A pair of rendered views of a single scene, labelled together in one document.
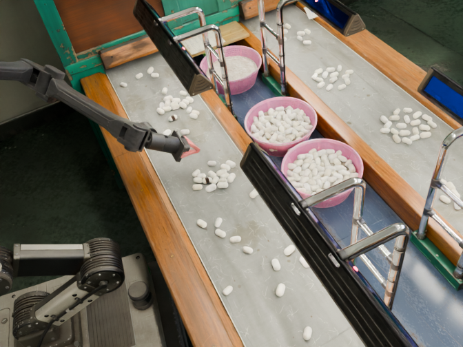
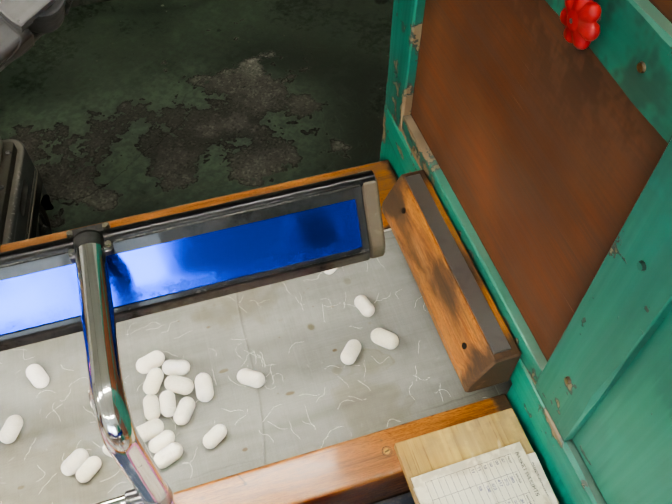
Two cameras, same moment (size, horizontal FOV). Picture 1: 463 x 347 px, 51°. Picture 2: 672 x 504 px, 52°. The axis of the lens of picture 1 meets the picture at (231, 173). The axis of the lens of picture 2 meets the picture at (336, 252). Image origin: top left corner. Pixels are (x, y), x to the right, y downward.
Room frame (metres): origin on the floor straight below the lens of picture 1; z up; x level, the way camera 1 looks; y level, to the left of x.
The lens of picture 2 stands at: (1.77, -0.18, 1.54)
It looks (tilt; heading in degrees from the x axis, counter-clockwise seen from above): 53 degrees down; 89
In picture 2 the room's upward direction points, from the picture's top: 1 degrees clockwise
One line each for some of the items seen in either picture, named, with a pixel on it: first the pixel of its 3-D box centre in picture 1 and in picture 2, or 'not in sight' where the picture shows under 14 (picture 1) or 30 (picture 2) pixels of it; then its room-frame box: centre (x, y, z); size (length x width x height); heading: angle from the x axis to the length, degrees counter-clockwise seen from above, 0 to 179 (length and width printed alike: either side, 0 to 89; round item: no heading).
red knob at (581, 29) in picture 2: not in sight; (584, 18); (1.96, 0.26, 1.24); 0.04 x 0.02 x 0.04; 107
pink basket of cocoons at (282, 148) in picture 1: (280, 129); not in sight; (1.34, -0.21, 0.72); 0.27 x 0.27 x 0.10
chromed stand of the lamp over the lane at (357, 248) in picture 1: (346, 268); not in sight; (0.61, -0.23, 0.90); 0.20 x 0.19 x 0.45; 17
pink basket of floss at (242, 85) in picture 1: (231, 71); not in sight; (1.76, -0.08, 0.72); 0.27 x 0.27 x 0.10
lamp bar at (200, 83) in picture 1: (167, 38); (11, 283); (1.51, 0.13, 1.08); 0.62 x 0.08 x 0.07; 17
